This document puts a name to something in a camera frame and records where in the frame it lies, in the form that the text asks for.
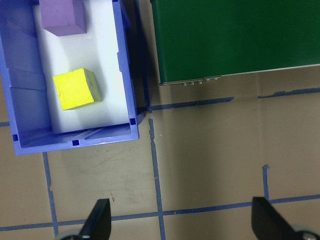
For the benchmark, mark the yellow foam block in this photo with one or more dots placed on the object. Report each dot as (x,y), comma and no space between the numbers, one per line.
(73,90)

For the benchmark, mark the purple foam block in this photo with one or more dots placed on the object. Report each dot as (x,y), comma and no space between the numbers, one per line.
(61,17)

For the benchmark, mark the white foam bin liner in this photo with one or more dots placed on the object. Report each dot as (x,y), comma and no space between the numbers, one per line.
(105,62)

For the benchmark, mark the blue plastic storage bin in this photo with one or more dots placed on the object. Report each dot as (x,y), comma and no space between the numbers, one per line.
(25,75)

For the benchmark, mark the green belt conveyor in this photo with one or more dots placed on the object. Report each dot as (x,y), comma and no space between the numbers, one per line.
(225,37)

